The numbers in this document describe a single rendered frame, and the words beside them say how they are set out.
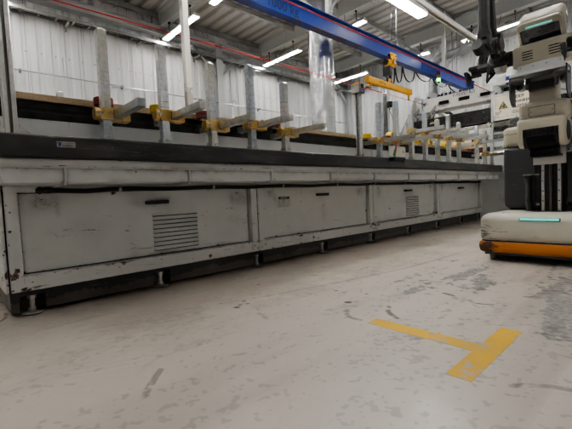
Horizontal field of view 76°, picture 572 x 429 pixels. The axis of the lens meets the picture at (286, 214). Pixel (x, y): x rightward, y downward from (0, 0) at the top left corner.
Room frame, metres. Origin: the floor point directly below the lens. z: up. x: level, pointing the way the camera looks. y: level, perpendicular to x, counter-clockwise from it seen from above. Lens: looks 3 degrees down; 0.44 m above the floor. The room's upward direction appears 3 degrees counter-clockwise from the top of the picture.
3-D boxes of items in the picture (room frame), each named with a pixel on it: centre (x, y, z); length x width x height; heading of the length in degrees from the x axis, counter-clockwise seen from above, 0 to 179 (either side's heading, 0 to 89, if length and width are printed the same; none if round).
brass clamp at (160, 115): (1.71, 0.52, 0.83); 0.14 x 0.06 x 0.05; 133
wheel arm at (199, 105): (1.68, 0.47, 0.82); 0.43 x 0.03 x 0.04; 43
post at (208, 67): (1.86, 0.35, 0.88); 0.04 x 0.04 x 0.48; 43
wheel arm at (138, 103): (1.51, 0.65, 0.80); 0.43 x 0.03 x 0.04; 43
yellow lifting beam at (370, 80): (7.93, -2.33, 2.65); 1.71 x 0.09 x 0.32; 133
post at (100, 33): (1.52, 0.72, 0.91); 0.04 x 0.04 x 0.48; 43
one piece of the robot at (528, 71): (2.02, -1.40, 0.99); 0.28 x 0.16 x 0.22; 43
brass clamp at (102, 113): (1.54, 0.70, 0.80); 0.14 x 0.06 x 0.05; 133
